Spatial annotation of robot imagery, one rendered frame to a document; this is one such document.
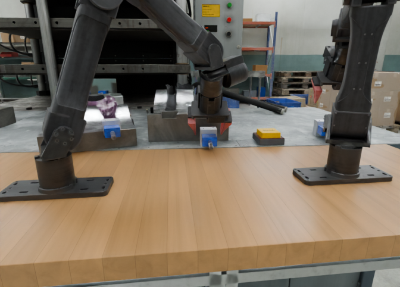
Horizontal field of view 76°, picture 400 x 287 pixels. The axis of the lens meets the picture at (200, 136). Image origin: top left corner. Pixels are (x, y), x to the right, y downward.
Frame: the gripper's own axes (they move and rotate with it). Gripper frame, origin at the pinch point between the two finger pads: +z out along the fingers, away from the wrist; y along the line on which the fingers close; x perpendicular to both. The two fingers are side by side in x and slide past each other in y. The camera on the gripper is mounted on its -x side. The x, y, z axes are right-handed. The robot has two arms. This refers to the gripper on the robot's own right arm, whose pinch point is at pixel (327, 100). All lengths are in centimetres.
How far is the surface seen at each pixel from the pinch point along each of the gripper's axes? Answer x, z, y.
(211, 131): 17.8, -1.4, 37.6
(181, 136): 16, 4, 47
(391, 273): 21, 95, -54
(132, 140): 21, 0, 61
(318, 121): 4.2, 5.8, 2.2
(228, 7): -90, 0, 35
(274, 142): 16.3, 3.9, 18.3
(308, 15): -669, 222, -171
